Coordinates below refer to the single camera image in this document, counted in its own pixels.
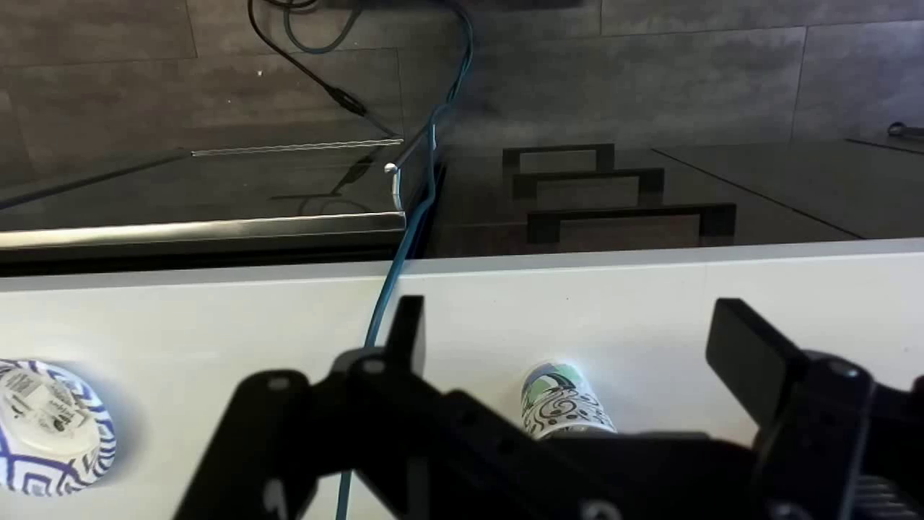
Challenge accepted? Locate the bottom black drawer handle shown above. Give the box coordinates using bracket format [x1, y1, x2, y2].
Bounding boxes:
[526, 202, 740, 246]

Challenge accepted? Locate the blue cable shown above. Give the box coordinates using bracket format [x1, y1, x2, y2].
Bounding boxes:
[331, 0, 480, 520]

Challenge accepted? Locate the middle black drawer handle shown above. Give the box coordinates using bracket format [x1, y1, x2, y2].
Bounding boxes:
[510, 168, 663, 198]

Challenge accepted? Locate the black drawer handle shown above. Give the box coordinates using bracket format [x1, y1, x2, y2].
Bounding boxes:
[502, 143, 616, 174]
[526, 202, 740, 246]
[510, 168, 663, 198]

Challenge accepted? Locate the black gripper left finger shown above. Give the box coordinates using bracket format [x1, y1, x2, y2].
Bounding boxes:
[174, 292, 502, 520]

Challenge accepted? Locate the top black drawer handle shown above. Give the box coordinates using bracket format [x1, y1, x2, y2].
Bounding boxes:
[502, 143, 616, 174]

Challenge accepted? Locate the black power cable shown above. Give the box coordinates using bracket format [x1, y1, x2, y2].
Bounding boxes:
[245, 0, 398, 139]

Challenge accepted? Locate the patterned paper cup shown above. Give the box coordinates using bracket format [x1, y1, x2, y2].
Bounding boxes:
[519, 361, 616, 438]

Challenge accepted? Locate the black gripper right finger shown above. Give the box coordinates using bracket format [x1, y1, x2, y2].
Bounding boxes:
[704, 298, 924, 520]

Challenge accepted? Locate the steel dishwasher handle bar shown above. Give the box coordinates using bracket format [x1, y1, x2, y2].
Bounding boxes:
[0, 210, 406, 250]

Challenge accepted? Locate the blue patterned paper plate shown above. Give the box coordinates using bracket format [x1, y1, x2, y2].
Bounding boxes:
[0, 357, 119, 496]

